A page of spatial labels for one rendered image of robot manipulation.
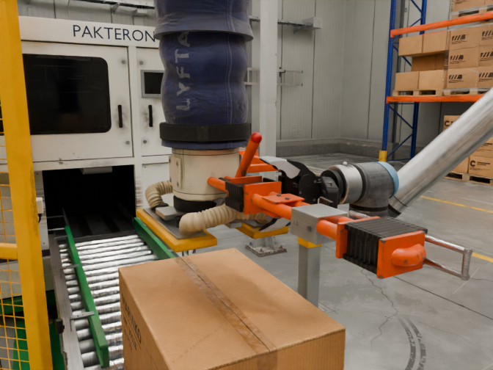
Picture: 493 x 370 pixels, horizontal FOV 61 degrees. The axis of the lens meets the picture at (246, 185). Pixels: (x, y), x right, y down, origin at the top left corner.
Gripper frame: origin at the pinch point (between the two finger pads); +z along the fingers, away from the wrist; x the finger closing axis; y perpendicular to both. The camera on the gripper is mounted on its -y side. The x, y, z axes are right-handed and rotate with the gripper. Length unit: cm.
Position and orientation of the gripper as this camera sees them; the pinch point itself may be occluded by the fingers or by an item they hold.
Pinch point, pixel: (260, 196)
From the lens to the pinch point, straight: 82.9
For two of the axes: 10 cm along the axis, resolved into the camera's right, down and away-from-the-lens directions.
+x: 0.0, -9.8, -1.9
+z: -8.8, 0.9, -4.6
